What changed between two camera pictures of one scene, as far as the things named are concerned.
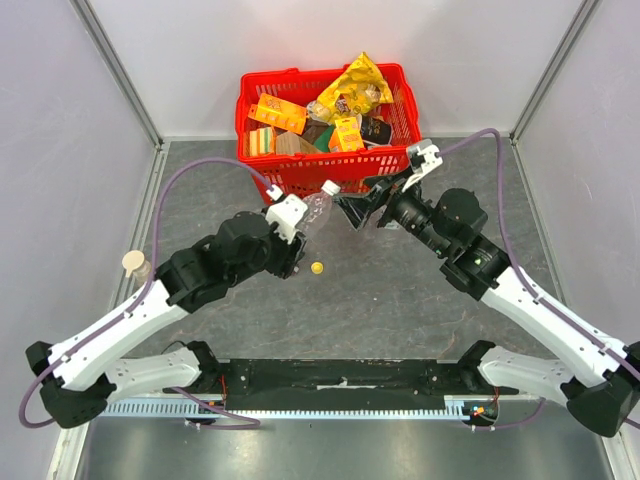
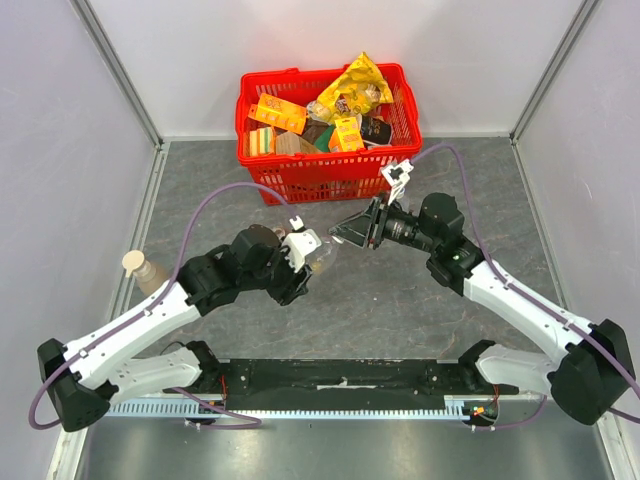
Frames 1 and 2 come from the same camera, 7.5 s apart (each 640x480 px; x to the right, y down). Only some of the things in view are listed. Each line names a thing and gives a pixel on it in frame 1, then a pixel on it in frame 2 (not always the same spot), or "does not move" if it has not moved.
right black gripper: (385, 206) → (376, 228)
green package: (322, 143) does not move
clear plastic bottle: (319, 206) → (324, 258)
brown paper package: (290, 143) does not move
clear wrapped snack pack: (318, 112) does not move
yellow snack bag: (361, 89) does not move
